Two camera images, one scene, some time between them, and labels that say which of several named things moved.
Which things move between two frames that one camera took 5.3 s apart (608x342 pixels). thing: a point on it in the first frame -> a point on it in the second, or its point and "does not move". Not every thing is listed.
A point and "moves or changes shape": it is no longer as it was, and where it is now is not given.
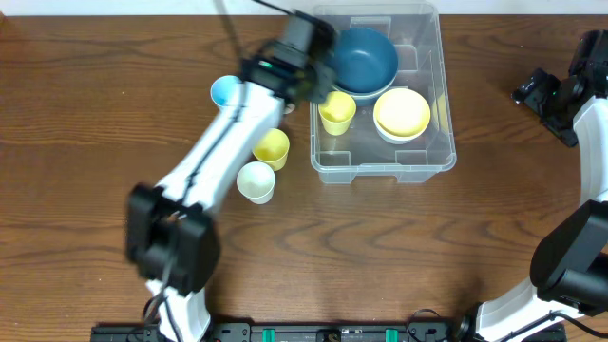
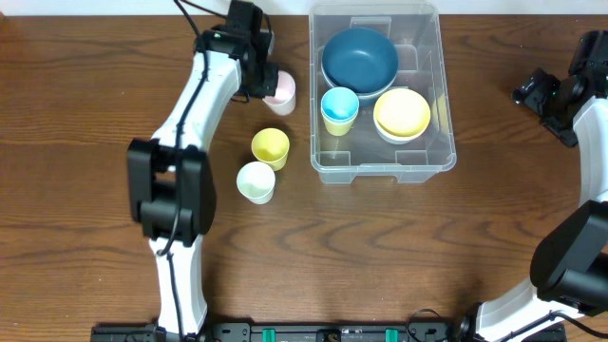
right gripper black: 530,90 does not move
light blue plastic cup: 222,88 moves or changes shape
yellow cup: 272,146 does not move
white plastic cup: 256,180 does not move
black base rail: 322,332 does not move
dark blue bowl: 366,60 does not move
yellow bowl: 402,111 does not move
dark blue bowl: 365,99 -> 370,84
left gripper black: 325,83 -> 265,79
